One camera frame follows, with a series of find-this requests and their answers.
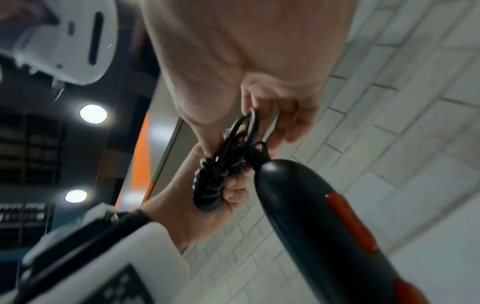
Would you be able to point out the person's right hand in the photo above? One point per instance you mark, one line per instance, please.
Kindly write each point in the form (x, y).
(243, 44)

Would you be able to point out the person's left hand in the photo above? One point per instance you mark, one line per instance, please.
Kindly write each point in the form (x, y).
(180, 213)

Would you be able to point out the black hair dryer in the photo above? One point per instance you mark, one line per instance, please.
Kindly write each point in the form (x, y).
(318, 237)

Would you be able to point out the orange overhead panel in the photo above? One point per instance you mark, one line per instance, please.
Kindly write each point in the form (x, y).
(141, 166)

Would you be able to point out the round ceiling light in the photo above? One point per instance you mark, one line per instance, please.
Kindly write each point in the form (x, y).
(76, 196)
(93, 113)

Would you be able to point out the white head camera rig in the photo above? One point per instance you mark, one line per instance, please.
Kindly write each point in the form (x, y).
(75, 53)

